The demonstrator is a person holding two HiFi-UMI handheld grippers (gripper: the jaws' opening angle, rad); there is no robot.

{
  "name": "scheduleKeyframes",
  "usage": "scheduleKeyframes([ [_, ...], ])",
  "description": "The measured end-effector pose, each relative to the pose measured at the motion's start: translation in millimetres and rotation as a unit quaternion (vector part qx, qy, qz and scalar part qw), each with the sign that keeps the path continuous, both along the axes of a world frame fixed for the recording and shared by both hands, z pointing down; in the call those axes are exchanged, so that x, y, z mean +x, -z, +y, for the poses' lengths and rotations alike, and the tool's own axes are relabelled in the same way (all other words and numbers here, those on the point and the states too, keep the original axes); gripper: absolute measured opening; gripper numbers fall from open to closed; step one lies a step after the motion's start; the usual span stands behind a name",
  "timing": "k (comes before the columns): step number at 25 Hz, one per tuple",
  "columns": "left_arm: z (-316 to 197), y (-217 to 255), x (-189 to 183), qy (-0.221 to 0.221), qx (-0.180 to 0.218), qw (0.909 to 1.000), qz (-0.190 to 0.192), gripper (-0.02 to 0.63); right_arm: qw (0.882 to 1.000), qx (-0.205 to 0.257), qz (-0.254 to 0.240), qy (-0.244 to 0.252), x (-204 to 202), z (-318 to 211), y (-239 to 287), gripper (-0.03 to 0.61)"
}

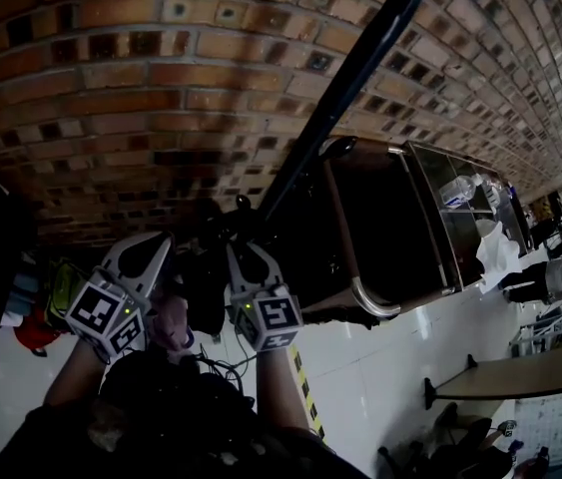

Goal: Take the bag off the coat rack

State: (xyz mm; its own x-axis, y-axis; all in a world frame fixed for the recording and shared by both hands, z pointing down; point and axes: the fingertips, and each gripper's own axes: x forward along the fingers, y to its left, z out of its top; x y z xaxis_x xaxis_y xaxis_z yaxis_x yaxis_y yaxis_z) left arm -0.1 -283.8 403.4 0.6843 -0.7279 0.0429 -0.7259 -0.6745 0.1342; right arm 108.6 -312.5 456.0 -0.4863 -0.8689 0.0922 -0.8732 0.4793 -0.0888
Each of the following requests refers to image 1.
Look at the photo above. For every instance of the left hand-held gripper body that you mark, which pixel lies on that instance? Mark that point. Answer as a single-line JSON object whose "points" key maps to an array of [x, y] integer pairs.
{"points": [[111, 297]]}

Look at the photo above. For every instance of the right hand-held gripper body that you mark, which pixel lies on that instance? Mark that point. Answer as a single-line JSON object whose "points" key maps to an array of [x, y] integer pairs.
{"points": [[268, 312]]}

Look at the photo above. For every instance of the black bag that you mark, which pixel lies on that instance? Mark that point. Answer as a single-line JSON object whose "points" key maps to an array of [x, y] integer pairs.
{"points": [[205, 287]]}

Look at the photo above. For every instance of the black coat rack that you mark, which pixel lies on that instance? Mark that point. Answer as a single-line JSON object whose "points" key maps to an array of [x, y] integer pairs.
{"points": [[340, 88]]}

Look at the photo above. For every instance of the person's right forearm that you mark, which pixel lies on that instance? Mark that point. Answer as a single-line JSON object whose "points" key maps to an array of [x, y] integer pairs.
{"points": [[280, 392]]}

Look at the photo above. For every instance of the person's left forearm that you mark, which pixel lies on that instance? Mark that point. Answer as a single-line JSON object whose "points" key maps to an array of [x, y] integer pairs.
{"points": [[73, 374]]}

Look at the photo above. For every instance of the yellow-green bag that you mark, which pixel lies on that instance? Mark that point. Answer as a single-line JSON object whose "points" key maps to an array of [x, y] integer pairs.
{"points": [[63, 287]]}

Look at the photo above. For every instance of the red bag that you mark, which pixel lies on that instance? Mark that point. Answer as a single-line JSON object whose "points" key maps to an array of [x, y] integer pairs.
{"points": [[36, 332]]}

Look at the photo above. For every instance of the person's left hand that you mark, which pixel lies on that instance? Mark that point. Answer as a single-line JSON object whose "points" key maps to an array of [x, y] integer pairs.
{"points": [[173, 320]]}

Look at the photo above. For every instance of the yellow black striped floor tape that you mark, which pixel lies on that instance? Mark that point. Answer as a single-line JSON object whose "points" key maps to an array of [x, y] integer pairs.
{"points": [[308, 397]]}

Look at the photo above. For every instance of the person's black clothing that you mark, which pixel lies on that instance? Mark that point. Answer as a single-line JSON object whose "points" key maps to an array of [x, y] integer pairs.
{"points": [[170, 427]]}

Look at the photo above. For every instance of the clear plastic bottle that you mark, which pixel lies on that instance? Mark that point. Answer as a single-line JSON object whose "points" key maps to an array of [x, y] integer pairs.
{"points": [[457, 191]]}

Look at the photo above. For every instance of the glass display cabinet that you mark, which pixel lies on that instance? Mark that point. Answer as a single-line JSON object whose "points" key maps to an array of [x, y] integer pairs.
{"points": [[470, 202]]}

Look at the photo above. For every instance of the white cloth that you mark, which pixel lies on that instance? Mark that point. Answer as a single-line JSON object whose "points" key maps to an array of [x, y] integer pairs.
{"points": [[497, 257]]}

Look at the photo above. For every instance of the wooden table black legs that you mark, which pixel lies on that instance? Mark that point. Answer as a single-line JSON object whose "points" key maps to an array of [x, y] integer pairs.
{"points": [[515, 377]]}

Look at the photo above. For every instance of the dark wooden cabinet metal frame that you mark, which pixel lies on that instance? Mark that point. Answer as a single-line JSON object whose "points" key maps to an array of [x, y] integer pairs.
{"points": [[385, 227]]}

